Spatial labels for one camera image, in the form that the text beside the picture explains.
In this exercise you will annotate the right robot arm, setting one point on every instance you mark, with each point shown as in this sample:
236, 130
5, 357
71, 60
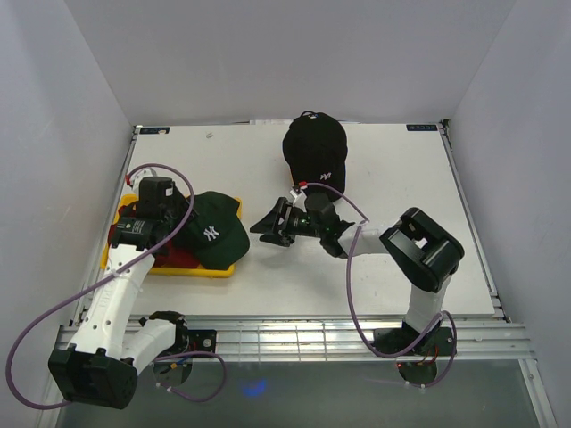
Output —
424, 252

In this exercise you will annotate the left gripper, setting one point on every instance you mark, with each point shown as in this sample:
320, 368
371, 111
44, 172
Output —
182, 205

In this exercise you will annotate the aluminium frame rail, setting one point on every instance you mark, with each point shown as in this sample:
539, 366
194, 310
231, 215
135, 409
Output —
336, 340

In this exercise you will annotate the black cap white logo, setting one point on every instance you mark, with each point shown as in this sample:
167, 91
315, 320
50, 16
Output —
315, 150

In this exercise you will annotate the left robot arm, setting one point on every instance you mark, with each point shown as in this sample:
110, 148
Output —
100, 366

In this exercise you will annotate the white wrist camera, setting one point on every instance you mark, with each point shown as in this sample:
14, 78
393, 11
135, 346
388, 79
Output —
297, 195
133, 179

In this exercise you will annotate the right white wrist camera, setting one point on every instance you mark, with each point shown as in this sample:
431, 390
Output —
297, 195

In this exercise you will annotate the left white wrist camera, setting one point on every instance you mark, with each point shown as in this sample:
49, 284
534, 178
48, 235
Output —
133, 179

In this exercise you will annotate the red baseball cap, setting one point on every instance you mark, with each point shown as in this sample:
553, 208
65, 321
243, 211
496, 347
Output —
169, 256

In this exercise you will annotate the dark green baseball cap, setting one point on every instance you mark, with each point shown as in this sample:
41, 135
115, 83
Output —
214, 232

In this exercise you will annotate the yellow plastic tray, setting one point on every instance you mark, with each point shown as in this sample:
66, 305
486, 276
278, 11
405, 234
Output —
208, 271

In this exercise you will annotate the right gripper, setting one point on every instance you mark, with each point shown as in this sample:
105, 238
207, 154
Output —
269, 224

